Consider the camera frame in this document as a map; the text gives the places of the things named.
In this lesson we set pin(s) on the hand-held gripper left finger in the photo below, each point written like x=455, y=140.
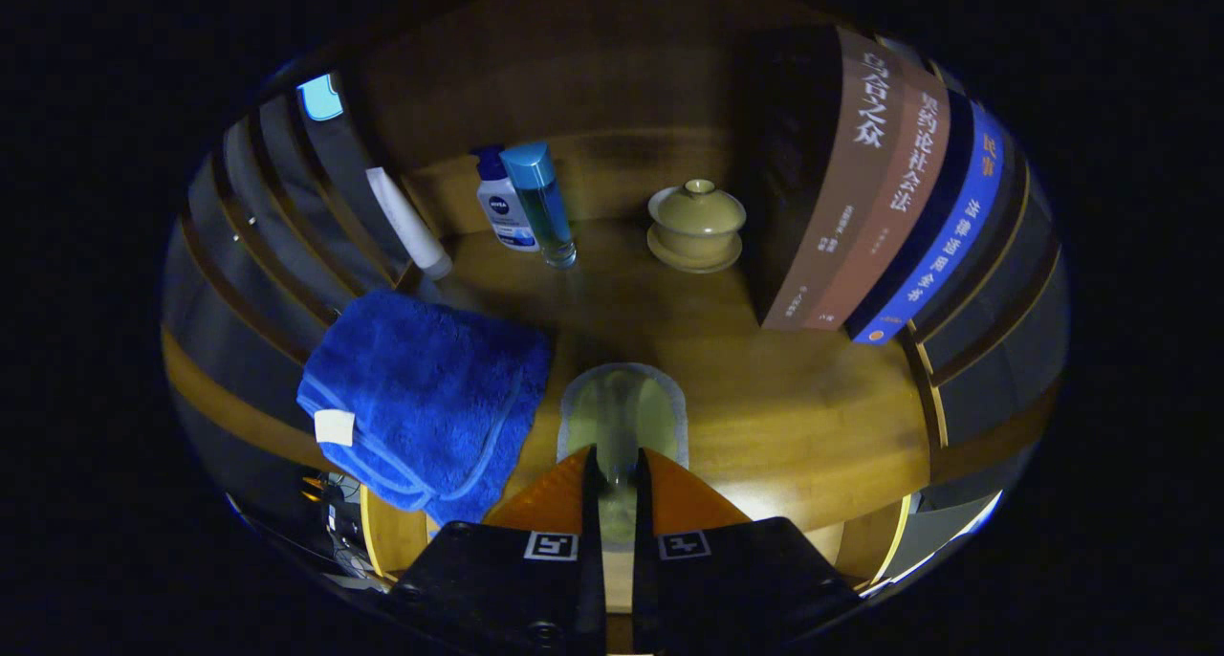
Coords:
x=591, y=589

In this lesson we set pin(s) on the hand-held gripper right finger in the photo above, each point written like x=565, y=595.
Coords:
x=645, y=589

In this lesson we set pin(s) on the wooden countertop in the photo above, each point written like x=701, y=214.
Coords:
x=765, y=398

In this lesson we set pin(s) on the brown wooden cabinet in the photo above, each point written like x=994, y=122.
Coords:
x=574, y=63

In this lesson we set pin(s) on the folded blue towel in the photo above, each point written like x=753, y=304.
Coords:
x=421, y=398

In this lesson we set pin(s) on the beige lidded teacup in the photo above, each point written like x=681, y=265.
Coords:
x=696, y=221

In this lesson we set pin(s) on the teal clear bottle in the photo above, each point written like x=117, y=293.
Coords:
x=545, y=207

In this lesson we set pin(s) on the white bottle with blue cap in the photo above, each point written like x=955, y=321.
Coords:
x=507, y=211

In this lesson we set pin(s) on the white tube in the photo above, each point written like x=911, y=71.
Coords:
x=406, y=221

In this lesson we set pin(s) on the blue book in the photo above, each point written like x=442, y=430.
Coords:
x=947, y=245

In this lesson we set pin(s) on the reddish brown book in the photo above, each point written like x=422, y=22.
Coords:
x=899, y=207

